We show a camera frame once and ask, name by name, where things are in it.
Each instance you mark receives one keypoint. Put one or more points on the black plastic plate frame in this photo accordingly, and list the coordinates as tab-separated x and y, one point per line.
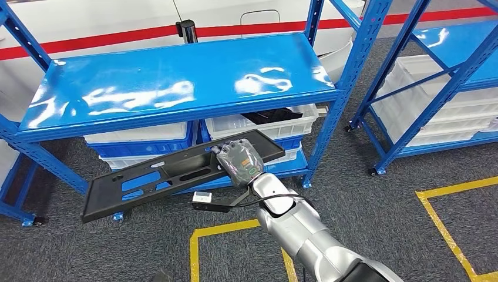
101	206
272	116

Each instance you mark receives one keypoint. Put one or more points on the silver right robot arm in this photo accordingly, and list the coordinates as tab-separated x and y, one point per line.
303	233

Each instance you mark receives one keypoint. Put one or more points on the blue metal shelf rack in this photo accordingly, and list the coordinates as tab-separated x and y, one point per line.
155	78
467	50

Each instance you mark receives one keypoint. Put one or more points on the white plastic bin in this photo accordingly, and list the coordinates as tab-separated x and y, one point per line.
291	130
447	132
290	155
124	161
404	74
136	134

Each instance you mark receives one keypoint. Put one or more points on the yellow floor tape square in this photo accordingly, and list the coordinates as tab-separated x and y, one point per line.
225	226
447	233

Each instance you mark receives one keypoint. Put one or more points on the red barrier belt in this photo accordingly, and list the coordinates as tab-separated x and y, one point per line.
97	42

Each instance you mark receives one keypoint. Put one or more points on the white car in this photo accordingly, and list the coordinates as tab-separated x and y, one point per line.
116	15

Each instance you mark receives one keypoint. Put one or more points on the black camera bracket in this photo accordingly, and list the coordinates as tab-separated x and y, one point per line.
221	207

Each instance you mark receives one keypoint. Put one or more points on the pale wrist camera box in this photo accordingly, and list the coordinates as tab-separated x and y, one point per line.
202	197

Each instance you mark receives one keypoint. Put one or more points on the black stanchion post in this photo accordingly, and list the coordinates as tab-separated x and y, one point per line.
188	33

